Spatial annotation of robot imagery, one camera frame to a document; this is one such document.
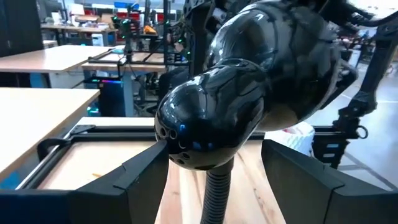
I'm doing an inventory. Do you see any black labelled control box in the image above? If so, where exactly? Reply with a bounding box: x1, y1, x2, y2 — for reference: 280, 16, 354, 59
312, 126, 352, 170

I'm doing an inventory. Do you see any black gooseneck desk lamp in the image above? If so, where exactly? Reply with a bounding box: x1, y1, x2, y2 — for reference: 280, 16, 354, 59
154, 0, 358, 224

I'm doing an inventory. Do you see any black computer tower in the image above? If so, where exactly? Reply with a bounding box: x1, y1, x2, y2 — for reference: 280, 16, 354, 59
90, 77, 125, 118

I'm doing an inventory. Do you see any black frame clamp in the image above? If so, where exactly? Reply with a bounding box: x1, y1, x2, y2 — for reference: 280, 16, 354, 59
37, 138, 72, 162

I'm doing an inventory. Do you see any small light wooden desk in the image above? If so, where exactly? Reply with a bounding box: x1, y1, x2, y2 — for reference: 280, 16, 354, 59
0, 45, 113, 74

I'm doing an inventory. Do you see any large light wooden desk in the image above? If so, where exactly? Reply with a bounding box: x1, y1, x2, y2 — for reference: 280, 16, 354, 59
0, 87, 101, 181

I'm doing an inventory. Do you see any black partition panel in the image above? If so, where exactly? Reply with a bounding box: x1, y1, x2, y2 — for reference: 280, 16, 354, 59
0, 0, 44, 58

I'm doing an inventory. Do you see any black articulated mount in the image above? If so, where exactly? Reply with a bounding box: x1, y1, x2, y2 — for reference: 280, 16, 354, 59
334, 27, 398, 141

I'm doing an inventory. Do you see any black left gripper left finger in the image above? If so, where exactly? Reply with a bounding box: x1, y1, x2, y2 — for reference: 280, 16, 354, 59
0, 139, 170, 224

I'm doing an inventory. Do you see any wooden table with blue leg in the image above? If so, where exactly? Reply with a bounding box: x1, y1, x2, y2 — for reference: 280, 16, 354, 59
81, 51, 167, 118

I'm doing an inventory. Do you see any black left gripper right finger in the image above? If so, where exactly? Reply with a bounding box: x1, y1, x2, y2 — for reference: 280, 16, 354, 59
261, 139, 398, 224

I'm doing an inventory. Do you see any white textured cup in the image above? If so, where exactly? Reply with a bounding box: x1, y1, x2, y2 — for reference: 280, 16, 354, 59
264, 121, 315, 156

